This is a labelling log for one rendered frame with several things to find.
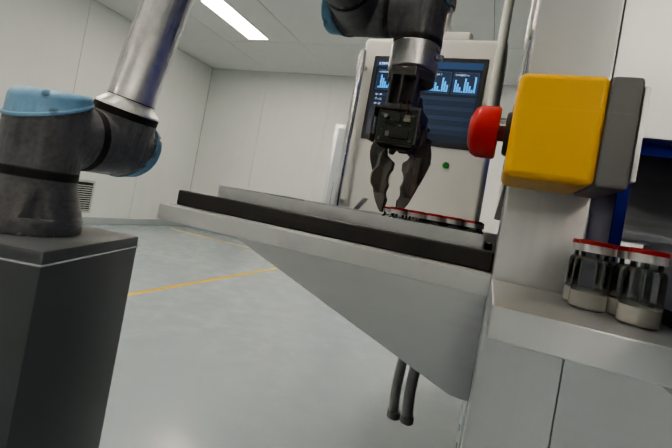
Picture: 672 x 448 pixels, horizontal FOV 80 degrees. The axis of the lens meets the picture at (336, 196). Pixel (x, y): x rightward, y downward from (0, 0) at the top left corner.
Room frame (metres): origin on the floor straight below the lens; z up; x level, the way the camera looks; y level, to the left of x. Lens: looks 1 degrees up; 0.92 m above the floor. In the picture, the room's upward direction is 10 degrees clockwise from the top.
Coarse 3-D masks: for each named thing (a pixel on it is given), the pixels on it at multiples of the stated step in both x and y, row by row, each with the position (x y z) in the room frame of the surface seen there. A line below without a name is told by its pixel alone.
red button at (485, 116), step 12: (480, 108) 0.30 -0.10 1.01; (492, 108) 0.30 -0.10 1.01; (480, 120) 0.30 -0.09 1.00; (492, 120) 0.29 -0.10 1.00; (468, 132) 0.31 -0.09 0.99; (480, 132) 0.29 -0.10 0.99; (492, 132) 0.29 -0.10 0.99; (504, 132) 0.30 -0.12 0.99; (468, 144) 0.31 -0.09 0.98; (480, 144) 0.30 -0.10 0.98; (492, 144) 0.29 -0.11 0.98; (480, 156) 0.31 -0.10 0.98; (492, 156) 0.30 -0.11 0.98
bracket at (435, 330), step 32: (288, 256) 0.54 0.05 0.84; (320, 288) 0.52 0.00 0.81; (352, 288) 0.50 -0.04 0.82; (384, 288) 0.49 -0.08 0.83; (416, 288) 0.48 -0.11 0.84; (448, 288) 0.46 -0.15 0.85; (352, 320) 0.50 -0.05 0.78; (384, 320) 0.49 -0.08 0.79; (416, 320) 0.47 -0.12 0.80; (448, 320) 0.46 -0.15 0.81; (480, 320) 0.45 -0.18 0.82; (416, 352) 0.47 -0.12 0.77; (448, 352) 0.46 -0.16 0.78; (448, 384) 0.46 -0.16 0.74
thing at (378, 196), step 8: (384, 152) 0.62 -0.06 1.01; (384, 160) 0.63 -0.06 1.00; (376, 168) 0.60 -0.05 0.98; (384, 168) 0.63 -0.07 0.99; (392, 168) 0.64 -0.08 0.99; (376, 176) 0.61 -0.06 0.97; (384, 176) 0.63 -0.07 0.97; (376, 184) 0.62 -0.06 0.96; (384, 184) 0.63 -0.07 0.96; (376, 192) 0.63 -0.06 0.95; (384, 192) 0.63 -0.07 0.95; (376, 200) 0.63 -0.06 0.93; (384, 200) 0.63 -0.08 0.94
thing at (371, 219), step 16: (224, 192) 0.54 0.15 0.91; (240, 192) 0.53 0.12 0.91; (256, 192) 0.52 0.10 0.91; (288, 208) 0.50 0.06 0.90; (304, 208) 0.50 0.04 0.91; (320, 208) 0.49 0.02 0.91; (336, 208) 0.48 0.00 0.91; (352, 208) 0.74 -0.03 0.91; (368, 224) 0.47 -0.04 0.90; (384, 224) 0.46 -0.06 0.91; (400, 224) 0.45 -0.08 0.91; (416, 224) 0.45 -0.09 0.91; (448, 240) 0.43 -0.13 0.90; (464, 240) 0.43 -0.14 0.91; (480, 240) 0.42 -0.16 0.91
